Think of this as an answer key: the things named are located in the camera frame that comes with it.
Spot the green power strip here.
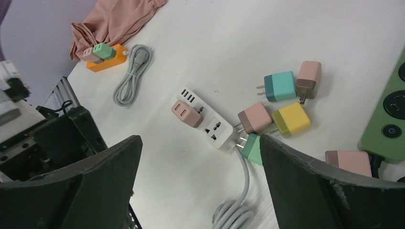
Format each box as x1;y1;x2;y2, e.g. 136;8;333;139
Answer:
358;51;405;161

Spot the grey cord of left strip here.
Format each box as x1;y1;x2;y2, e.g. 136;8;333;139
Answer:
212;146;256;229

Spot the green plug on orange strip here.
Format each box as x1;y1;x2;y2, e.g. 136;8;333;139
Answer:
93;43;116;60

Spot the orange power strip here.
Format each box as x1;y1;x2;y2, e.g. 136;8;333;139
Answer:
86;44;129;73

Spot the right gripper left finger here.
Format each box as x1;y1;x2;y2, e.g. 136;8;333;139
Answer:
0;135;143;229

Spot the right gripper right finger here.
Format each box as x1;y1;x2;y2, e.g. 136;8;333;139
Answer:
260;135;405;229

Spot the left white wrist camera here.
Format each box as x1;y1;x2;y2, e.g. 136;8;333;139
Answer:
0;61;45;143

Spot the pink cloth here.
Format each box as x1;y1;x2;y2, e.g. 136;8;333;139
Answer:
70;0;167;62

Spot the white power strip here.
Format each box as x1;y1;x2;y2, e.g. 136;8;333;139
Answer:
174;87;238;152

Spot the pink charger plug end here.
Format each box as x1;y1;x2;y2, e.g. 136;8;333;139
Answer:
296;61;322;104

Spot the teal usb charger plug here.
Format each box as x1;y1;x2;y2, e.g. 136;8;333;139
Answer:
256;71;297;102

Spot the yellow charger plug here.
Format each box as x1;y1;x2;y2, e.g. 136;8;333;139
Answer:
267;102;312;138

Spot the grey coiled cord lower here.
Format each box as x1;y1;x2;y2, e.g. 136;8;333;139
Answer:
112;44;153;107

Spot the pink charger plug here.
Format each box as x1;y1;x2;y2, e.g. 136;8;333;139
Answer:
236;102;273;134

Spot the pink plug on orange strip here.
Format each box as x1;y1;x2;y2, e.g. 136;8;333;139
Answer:
83;47;104;64

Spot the black power cord with plug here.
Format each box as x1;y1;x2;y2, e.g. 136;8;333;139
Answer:
368;153;405;184

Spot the green plug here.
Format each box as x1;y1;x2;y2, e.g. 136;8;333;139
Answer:
93;43;116;60
236;133;263;166

